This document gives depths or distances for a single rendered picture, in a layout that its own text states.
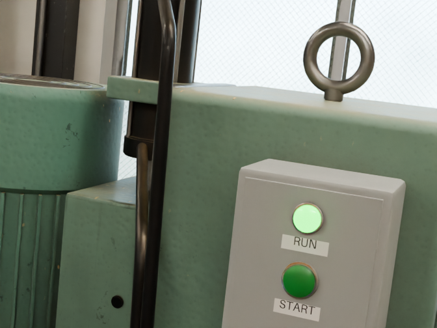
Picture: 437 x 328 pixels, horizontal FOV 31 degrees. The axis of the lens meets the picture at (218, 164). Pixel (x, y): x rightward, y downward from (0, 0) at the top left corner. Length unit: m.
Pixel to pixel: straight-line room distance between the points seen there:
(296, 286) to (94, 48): 1.73
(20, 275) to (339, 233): 0.33
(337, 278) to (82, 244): 0.26
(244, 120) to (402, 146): 0.11
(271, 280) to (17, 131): 0.28
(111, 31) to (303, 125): 1.69
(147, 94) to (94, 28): 1.52
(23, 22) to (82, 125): 1.61
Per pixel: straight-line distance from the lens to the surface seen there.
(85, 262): 0.68
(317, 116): 0.54
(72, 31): 2.16
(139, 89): 0.67
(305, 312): 0.50
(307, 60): 0.65
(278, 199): 0.49
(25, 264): 0.71
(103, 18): 2.16
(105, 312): 0.68
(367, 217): 0.48
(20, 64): 2.29
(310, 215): 0.48
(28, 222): 0.70
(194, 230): 0.58
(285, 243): 0.49
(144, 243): 0.58
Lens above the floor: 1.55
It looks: 8 degrees down
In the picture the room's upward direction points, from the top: 6 degrees clockwise
